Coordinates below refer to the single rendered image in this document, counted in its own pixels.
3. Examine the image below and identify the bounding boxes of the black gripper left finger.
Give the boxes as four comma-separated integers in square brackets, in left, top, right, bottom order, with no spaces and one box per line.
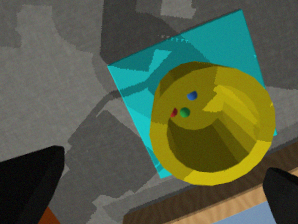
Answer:
[0,145,64,224]

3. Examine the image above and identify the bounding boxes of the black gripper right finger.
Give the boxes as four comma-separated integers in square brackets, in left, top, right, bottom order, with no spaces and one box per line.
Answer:
[263,168,298,224]

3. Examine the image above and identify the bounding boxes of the yellow cup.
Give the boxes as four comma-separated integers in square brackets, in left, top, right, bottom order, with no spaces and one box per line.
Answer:
[149,61,275,186]

